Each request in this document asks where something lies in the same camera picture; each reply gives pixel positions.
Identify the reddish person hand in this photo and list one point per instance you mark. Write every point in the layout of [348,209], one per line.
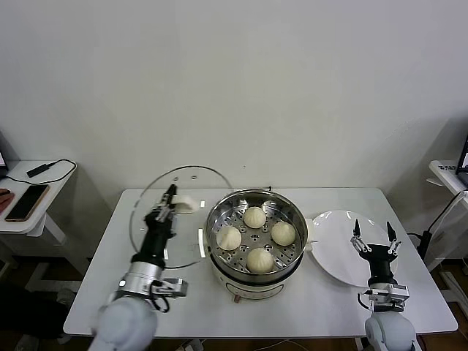
[5,200]

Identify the black smartphone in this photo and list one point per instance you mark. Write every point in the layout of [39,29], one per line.
[26,203]

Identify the black usb adapter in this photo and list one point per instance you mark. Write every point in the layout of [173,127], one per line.
[38,170]

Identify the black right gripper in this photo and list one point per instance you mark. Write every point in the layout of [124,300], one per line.
[380,259]

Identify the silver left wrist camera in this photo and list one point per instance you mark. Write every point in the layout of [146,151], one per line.
[175,287]

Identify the dark monitor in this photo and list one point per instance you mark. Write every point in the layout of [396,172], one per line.
[464,157]

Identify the white oval plate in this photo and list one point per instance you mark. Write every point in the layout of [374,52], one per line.
[329,237]

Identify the white sneaker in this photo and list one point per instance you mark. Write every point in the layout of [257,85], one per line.
[28,343]
[67,296]

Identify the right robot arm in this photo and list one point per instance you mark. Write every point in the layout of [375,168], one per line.
[387,329]

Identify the white side desk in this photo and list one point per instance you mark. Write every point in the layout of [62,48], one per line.
[55,192]

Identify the white steamed baozi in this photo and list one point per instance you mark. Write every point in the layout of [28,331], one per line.
[283,234]
[229,237]
[260,259]
[254,217]

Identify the dark laptop screen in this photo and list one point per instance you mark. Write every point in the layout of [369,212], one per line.
[3,153]

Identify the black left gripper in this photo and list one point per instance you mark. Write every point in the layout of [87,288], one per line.
[157,234]

